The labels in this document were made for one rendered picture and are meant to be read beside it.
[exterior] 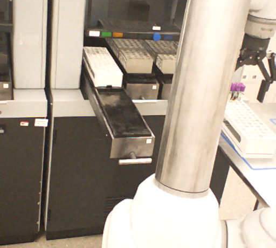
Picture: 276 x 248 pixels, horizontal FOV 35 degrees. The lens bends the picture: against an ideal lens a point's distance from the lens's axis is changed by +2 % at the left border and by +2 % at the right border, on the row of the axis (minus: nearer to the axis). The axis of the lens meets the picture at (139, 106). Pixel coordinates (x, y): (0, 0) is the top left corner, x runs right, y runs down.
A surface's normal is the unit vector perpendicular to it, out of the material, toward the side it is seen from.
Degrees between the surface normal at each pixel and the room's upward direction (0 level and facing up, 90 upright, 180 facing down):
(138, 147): 90
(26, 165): 90
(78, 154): 90
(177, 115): 80
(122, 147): 90
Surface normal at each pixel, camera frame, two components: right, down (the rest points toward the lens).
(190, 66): -0.62, 0.08
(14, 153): 0.29, 0.45
